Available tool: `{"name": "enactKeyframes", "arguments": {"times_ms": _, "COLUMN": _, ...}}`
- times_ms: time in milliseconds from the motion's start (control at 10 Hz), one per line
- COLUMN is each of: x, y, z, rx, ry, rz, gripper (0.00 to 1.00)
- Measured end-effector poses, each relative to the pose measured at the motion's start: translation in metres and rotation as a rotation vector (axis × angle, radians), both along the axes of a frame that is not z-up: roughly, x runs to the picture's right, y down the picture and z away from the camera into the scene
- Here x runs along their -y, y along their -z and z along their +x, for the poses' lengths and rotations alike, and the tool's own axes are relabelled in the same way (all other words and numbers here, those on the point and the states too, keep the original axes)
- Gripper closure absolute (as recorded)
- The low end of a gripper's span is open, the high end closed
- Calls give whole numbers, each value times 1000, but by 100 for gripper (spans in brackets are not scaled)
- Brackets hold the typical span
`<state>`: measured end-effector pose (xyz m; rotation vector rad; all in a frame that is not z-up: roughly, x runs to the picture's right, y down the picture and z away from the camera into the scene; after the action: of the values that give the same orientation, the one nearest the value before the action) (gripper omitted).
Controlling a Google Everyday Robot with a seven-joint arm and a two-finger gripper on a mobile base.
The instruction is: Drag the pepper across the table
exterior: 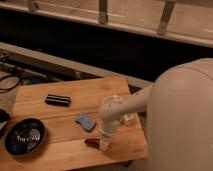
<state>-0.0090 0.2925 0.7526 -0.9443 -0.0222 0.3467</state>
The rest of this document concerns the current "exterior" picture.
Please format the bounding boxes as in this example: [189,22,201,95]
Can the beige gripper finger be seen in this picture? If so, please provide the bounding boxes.
[100,140,110,151]

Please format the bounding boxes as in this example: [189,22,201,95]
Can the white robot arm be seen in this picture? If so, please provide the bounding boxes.
[99,58,213,171]

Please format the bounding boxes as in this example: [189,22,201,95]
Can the blue sponge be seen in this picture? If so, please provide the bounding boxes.
[75,113,96,132]

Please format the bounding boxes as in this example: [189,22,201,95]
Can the small white box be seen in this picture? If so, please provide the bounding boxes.
[123,113,135,125]

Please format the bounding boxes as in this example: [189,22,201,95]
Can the black rectangular bar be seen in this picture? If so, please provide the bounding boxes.
[45,94,71,107]

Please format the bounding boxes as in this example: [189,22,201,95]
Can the black round bowl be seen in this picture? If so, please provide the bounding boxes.
[4,118,46,156]

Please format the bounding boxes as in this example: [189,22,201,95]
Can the black cable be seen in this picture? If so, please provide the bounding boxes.
[0,74,24,94]

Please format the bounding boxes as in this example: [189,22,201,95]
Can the metal shelf bracket middle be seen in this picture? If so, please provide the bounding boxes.
[98,0,108,24]

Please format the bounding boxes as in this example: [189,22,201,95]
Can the metal shelf bracket right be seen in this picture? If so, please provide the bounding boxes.
[157,0,176,35]

